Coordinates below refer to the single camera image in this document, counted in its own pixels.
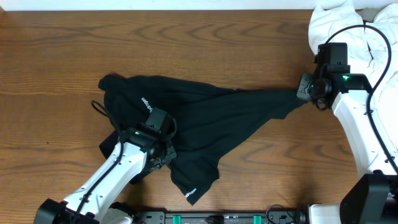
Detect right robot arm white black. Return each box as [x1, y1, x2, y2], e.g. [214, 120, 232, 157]
[297, 73, 397, 223]

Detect white clothes pile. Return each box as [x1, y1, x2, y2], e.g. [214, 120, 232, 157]
[308, 1, 397, 147]

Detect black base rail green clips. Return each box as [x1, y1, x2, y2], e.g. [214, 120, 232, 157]
[132, 208, 310, 224]

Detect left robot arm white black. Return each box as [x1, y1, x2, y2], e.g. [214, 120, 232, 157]
[34, 129, 177, 224]

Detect black t-shirt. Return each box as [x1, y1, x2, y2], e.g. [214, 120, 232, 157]
[98, 74, 304, 205]

